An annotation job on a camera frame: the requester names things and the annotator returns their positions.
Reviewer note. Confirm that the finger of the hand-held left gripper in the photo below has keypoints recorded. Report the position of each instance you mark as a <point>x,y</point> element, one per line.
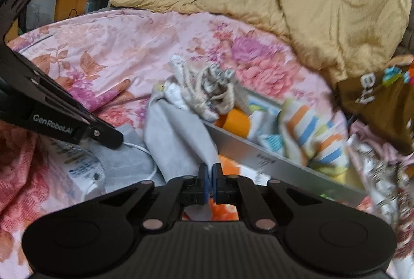
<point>103,135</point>

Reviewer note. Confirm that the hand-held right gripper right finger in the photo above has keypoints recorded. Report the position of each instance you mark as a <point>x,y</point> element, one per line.
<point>217,188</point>

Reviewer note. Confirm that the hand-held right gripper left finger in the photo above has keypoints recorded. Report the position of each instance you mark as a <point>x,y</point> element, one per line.
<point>203,188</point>

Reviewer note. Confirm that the grey face mask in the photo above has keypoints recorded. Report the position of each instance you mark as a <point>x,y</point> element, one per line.
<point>126,159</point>

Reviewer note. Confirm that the grey cloth pouch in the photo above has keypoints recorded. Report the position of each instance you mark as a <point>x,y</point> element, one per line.
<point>178,136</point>

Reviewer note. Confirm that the grey shallow tray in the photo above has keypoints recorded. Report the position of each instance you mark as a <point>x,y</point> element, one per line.
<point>275,165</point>

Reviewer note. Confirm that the orange blue striped cloth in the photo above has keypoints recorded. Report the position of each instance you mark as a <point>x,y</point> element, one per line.
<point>310,136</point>

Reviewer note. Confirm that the white medicine box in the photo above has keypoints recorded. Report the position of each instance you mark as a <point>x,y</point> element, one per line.
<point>77,169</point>

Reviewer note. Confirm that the pink floral bed sheet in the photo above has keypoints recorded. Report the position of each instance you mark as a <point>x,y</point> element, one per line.
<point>97,39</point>

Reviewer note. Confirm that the brown colourful printed cloth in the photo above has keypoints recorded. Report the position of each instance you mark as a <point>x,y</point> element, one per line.
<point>381,114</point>

